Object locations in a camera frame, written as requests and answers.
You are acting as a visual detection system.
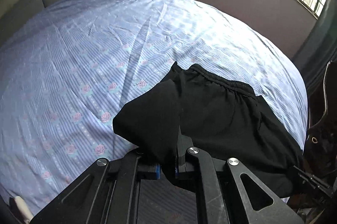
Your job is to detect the black pants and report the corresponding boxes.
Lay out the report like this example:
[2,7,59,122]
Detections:
[112,64,303,198]

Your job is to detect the blue floral bed sheet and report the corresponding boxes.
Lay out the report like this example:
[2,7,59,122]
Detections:
[1,0,307,214]

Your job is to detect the folded black garment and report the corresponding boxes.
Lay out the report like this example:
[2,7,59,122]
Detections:
[9,197,16,211]

